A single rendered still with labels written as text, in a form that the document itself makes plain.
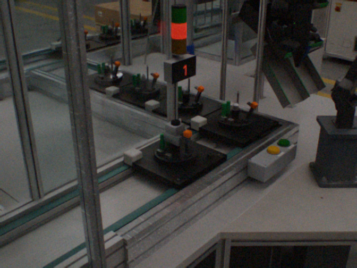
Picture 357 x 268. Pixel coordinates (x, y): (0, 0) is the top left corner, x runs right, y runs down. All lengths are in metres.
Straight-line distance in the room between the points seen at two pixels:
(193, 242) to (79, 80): 0.63
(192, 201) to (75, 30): 0.67
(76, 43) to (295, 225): 0.86
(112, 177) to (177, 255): 0.34
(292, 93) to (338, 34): 4.05
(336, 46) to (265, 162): 4.56
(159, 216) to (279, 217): 0.39
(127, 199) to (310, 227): 0.54
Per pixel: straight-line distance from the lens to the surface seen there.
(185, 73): 1.51
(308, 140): 1.86
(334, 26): 5.89
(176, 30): 1.46
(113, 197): 1.35
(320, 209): 1.46
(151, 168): 1.38
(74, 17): 0.78
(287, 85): 1.87
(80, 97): 0.82
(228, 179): 1.41
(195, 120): 1.64
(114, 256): 1.14
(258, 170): 1.45
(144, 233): 1.16
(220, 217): 1.36
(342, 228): 1.40
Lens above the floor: 1.68
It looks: 26 degrees down
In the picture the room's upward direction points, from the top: straight up
